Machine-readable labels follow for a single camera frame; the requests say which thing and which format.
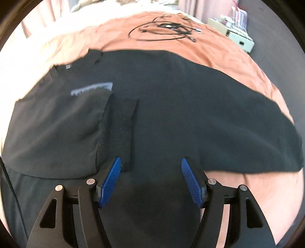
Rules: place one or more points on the orange bed blanket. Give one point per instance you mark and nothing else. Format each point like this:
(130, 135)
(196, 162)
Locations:
(112, 35)

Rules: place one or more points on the black sweatshirt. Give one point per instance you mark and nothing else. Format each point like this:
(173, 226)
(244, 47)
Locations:
(171, 107)

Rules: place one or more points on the pink curtain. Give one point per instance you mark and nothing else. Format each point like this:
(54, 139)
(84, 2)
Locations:
(205, 9)
(45, 16)

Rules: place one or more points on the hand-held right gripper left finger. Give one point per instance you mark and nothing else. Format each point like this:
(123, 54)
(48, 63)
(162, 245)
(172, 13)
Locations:
(110, 180)

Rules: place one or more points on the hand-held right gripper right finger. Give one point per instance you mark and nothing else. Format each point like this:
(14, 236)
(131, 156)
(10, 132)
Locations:
(191, 180)

